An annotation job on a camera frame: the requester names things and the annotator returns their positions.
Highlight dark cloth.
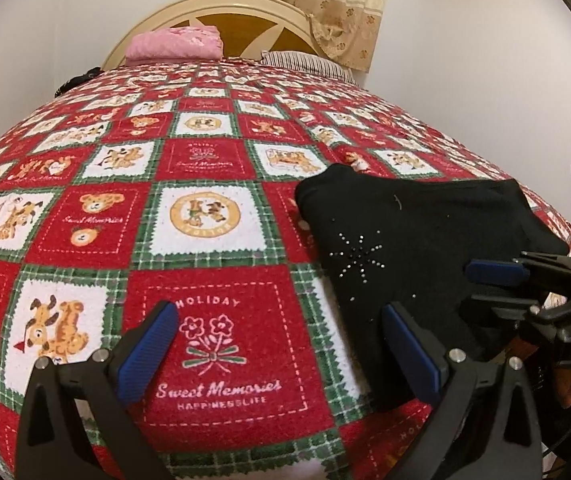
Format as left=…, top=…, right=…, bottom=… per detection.
left=54, top=67, right=102, bottom=99

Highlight striped pillow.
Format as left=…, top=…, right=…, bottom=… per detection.
left=260, top=50, right=359, bottom=85

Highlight cream wooden headboard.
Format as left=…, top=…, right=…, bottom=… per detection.
left=101, top=0, right=327, bottom=69

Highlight pink folded blanket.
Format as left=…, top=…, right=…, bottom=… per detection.
left=126, top=27, right=224, bottom=64

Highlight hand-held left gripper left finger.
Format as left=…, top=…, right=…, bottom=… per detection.
left=15, top=301, right=180, bottom=480

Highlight person's right hand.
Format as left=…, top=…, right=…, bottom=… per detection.
left=553, top=364, right=571, bottom=409

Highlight red printed blanket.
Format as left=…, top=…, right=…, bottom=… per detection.
left=0, top=60, right=571, bottom=480

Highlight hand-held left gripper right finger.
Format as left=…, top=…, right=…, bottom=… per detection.
left=382, top=301, right=543, bottom=480

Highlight black pants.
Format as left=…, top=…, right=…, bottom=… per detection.
left=295, top=164, right=571, bottom=411

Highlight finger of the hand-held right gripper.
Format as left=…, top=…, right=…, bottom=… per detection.
left=513, top=251, right=571, bottom=277
left=465, top=259, right=571, bottom=322

